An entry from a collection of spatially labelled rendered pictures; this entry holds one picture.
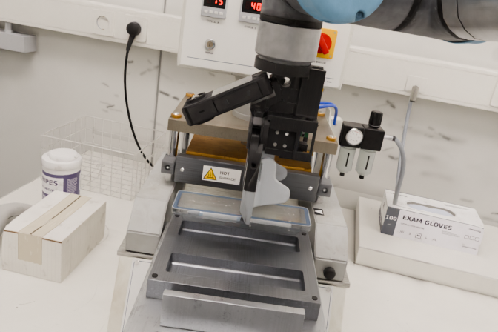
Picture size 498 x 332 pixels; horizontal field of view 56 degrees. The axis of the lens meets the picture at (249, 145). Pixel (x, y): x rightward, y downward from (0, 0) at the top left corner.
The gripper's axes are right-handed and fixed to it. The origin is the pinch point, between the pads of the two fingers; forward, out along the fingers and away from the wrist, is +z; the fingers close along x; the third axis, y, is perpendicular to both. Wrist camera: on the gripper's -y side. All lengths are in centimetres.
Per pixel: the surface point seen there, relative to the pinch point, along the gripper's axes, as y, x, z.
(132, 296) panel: -14.0, -0.7, 16.8
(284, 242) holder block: 6.8, 1.9, 6.1
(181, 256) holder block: -6.9, -6.5, 5.1
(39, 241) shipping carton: -35.1, 16.5, 21.3
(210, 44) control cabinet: -9.9, 33.8, -15.9
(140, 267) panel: -13.5, 1.1, 13.1
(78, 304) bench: -25.8, 10.8, 29.4
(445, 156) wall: 55, 65, 9
